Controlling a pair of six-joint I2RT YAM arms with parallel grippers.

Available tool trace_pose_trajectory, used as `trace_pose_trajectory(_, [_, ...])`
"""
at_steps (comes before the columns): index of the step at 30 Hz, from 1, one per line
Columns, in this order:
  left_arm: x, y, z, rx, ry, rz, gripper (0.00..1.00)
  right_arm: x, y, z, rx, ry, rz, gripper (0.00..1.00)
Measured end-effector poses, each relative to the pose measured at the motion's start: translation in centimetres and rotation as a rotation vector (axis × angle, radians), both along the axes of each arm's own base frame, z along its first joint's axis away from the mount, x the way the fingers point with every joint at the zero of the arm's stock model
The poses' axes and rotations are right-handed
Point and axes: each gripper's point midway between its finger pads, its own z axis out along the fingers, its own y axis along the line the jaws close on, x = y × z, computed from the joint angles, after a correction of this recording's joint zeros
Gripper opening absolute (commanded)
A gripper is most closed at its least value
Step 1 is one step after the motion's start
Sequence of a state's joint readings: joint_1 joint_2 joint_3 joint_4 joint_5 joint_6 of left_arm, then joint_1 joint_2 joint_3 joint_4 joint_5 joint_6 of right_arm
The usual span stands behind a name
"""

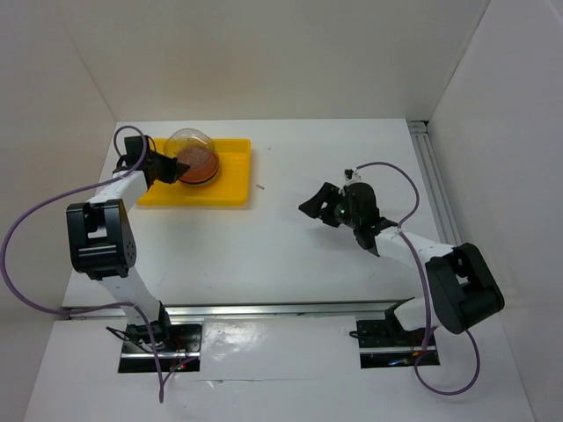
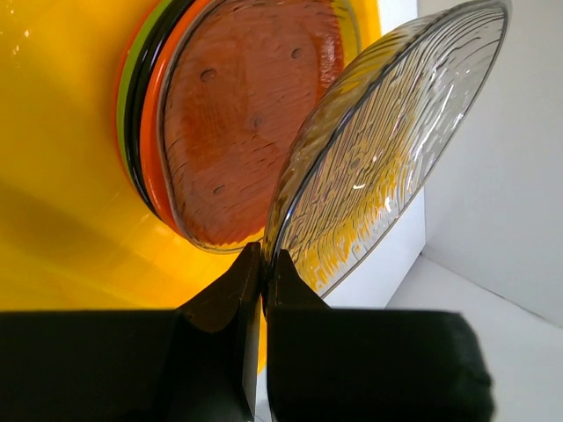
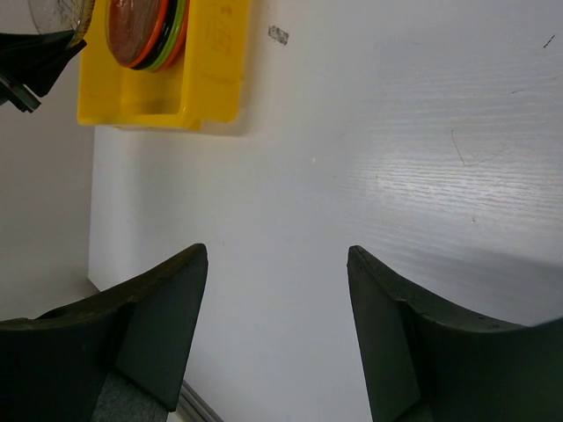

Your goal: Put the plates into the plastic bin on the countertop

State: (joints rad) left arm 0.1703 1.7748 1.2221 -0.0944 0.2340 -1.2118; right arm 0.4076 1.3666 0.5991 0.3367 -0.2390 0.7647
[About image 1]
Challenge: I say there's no green plate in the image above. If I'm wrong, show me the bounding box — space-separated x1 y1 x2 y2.
182 173 219 188

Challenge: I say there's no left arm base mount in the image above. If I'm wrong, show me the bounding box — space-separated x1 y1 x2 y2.
106 323 203 374

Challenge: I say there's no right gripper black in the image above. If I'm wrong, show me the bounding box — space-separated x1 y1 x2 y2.
298 182 361 229

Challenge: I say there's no grey translucent plate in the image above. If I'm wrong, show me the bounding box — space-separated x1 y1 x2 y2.
164 128 216 157
177 145 219 185

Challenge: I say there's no yellow plastic bin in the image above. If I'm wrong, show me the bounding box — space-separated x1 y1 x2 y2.
136 138 252 207

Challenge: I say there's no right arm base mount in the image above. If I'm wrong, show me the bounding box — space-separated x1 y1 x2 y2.
348 309 440 369

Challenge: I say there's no aluminium rail right side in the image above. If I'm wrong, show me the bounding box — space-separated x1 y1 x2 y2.
406 120 461 244

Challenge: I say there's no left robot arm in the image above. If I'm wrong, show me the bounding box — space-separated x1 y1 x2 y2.
66 135 190 351

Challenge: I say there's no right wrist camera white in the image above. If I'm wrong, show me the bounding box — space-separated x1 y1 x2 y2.
344 168 362 186

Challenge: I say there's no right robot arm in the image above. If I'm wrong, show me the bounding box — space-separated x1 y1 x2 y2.
298 182 505 345

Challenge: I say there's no aluminium rail front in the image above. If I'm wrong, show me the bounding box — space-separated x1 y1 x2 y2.
61 299 419 320

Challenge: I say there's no aluminium rail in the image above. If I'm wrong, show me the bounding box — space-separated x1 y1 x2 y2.
406 120 461 244
61 299 419 320

